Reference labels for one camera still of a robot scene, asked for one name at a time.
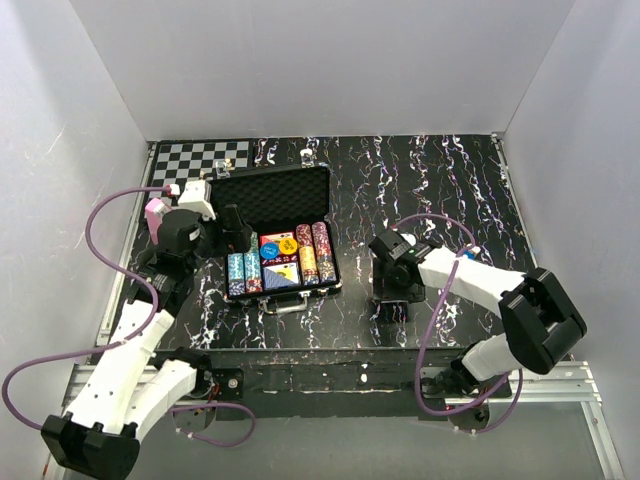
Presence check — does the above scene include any yellow big blind button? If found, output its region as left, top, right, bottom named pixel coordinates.
left=278, top=237, right=298, bottom=255

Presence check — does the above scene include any blue and white block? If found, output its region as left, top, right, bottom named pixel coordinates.
left=464, top=245, right=481, bottom=259

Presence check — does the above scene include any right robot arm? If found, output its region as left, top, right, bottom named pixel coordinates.
left=369, top=230, right=587, bottom=398

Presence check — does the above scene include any row of red dice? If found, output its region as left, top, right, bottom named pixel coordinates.
left=262, top=255, right=298, bottom=266

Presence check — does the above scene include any purple and red chip column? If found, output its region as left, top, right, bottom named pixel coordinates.
left=311, top=221, right=337, bottom=283

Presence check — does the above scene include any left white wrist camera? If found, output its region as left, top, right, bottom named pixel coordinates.
left=163, top=179, right=217, bottom=221

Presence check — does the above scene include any pink wedge box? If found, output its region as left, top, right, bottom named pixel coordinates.
left=144, top=198, right=171, bottom=245

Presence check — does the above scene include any blue playing card deck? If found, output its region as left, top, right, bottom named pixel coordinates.
left=263, top=262, right=301, bottom=290

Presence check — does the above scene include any red and yellow chip column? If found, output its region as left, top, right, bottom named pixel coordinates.
left=296, top=224, right=319, bottom=285

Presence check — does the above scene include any blue small blind button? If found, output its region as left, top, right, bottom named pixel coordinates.
left=259, top=242, right=280, bottom=261

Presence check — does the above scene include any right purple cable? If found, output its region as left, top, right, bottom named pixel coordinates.
left=394, top=213, right=525, bottom=434

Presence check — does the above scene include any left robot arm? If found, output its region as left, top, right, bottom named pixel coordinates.
left=40, top=204, right=252, bottom=479

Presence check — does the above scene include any black poker chip case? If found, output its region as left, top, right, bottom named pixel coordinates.
left=207, top=162, right=342, bottom=314

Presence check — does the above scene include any red playing card deck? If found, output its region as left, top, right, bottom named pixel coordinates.
left=260, top=231, right=295, bottom=245

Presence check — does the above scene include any checkerboard mat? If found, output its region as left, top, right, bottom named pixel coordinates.
left=147, top=139, right=253, bottom=187

